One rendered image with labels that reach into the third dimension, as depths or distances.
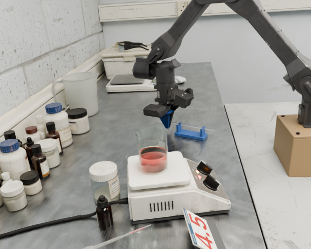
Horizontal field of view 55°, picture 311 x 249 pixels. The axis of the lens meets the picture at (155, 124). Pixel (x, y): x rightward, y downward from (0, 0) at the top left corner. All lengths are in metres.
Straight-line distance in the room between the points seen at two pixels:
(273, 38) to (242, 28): 1.23
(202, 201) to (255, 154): 0.30
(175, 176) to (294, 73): 0.36
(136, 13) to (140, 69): 1.03
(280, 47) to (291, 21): 1.29
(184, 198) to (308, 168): 0.32
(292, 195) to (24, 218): 0.57
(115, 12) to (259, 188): 1.49
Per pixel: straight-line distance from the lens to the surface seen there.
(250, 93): 2.09
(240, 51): 2.01
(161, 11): 1.92
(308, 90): 0.75
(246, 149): 0.88
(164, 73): 0.89
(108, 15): 1.97
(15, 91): 1.06
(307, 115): 0.79
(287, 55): 0.77
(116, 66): 1.65
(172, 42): 0.86
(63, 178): 0.81
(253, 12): 0.78
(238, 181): 0.74
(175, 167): 0.62
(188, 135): 0.93
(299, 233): 0.63
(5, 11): 1.08
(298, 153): 0.76
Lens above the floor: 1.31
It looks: 23 degrees down
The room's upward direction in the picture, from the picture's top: 4 degrees counter-clockwise
